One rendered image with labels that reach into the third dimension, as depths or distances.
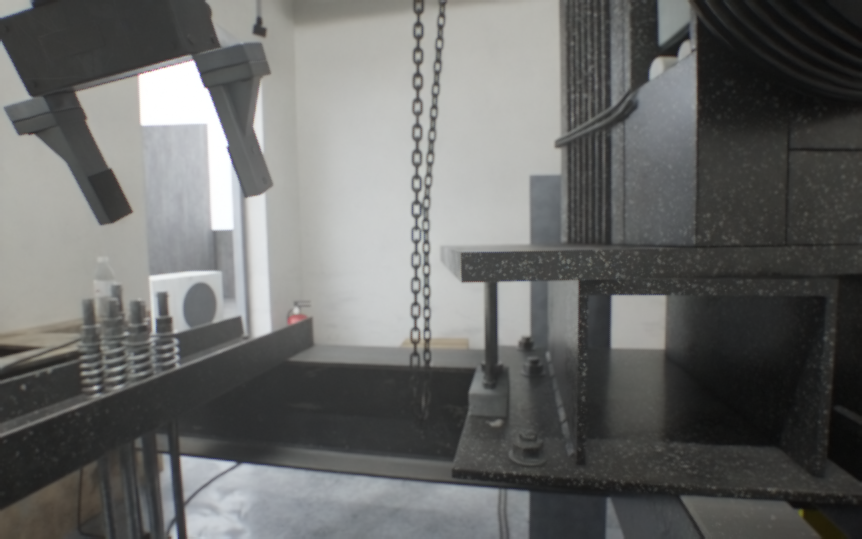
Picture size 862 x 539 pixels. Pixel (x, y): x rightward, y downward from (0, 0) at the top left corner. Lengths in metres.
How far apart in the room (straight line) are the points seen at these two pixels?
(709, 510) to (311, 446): 0.85
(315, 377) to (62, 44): 0.83
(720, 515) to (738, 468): 0.08
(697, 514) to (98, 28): 0.61
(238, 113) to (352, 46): 2.99
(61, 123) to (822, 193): 0.70
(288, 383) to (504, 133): 2.23
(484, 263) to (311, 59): 3.06
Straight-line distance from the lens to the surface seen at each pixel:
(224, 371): 0.83
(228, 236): 8.02
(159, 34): 0.36
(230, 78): 0.34
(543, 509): 1.28
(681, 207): 0.54
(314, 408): 1.09
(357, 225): 3.06
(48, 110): 0.43
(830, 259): 0.61
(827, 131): 0.61
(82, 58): 0.39
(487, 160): 2.91
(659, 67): 0.64
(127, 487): 0.86
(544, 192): 1.08
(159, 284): 3.87
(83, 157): 0.44
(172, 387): 0.74
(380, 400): 1.02
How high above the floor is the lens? 0.91
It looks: 4 degrees down
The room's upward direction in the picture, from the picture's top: 1 degrees counter-clockwise
